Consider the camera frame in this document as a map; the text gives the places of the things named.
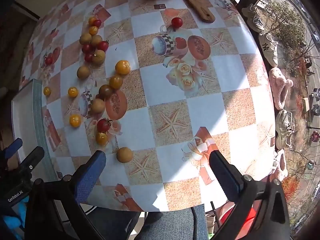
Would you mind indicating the red plastic stool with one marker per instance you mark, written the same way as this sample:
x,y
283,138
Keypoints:
x,y
226,213

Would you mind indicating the brown longan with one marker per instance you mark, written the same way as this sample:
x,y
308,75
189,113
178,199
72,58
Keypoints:
x,y
83,72
124,154
85,38
98,56
96,40
97,105

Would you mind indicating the person's leg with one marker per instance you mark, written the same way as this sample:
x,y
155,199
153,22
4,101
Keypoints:
x,y
175,225
112,223

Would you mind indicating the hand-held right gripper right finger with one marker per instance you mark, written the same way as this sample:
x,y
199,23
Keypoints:
x,y
225,177

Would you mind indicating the dark brown cherry tomato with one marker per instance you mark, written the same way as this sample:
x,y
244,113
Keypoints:
x,y
105,91

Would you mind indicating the grey white sneaker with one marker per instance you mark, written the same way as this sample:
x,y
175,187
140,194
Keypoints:
x,y
283,127

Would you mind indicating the checkered printed tablecloth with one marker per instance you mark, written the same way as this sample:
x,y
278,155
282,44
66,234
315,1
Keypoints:
x,y
160,110

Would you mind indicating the person's left hand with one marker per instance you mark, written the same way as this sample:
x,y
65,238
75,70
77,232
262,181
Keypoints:
x,y
12,222

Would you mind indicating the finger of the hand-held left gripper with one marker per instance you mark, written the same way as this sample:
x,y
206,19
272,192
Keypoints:
x,y
12,147
31,160

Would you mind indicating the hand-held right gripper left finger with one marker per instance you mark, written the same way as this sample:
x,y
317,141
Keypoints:
x,y
90,177

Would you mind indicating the person's left leg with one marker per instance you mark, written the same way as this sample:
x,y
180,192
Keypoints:
x,y
112,223

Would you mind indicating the shallow grey cardboard box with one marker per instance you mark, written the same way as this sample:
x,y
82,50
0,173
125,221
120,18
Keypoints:
x,y
25,115

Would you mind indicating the person's right leg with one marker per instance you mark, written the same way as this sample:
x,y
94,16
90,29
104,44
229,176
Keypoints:
x,y
175,225

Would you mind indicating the long wooden board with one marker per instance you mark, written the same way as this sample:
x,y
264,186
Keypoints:
x,y
200,10

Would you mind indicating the pink fluffy slipper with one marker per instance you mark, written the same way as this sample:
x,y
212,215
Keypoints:
x,y
281,165
278,85

